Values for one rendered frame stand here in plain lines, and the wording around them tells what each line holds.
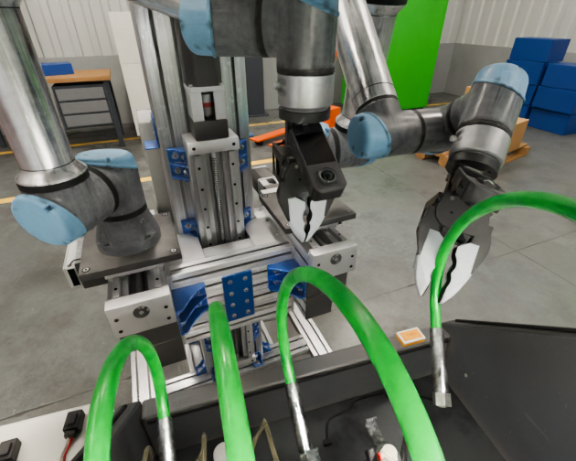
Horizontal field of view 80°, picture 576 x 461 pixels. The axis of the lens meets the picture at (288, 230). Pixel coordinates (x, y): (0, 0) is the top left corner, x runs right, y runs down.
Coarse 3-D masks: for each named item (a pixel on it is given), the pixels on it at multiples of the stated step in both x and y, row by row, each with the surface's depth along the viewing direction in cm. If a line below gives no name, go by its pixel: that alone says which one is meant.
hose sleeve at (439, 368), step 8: (432, 328) 46; (440, 328) 46; (432, 336) 46; (440, 336) 45; (432, 344) 45; (440, 344) 45; (432, 352) 45; (440, 352) 45; (432, 360) 45; (440, 360) 44; (432, 368) 45; (440, 368) 44; (432, 376) 44; (440, 376) 43; (440, 384) 43
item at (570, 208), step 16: (512, 192) 29; (528, 192) 27; (544, 192) 25; (480, 208) 34; (496, 208) 32; (528, 208) 27; (544, 208) 25; (560, 208) 23; (464, 224) 39; (448, 240) 43; (432, 272) 47; (432, 288) 47; (432, 304) 47; (432, 320) 46
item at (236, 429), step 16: (208, 320) 26; (224, 320) 24; (224, 336) 22; (224, 352) 21; (224, 368) 20; (224, 384) 19; (240, 384) 20; (224, 400) 19; (240, 400) 19; (224, 416) 18; (240, 416) 18; (224, 432) 18; (240, 432) 18; (240, 448) 17
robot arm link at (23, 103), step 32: (0, 0) 47; (0, 32) 48; (0, 64) 50; (32, 64) 53; (0, 96) 52; (32, 96) 54; (32, 128) 55; (32, 160) 57; (64, 160) 60; (32, 192) 59; (64, 192) 60; (96, 192) 67; (32, 224) 62; (64, 224) 60; (96, 224) 69
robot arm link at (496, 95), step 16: (496, 64) 50; (512, 64) 49; (480, 80) 51; (496, 80) 49; (512, 80) 49; (464, 96) 53; (480, 96) 50; (496, 96) 48; (512, 96) 48; (464, 112) 52; (480, 112) 49; (496, 112) 48; (512, 112) 48; (512, 128) 49
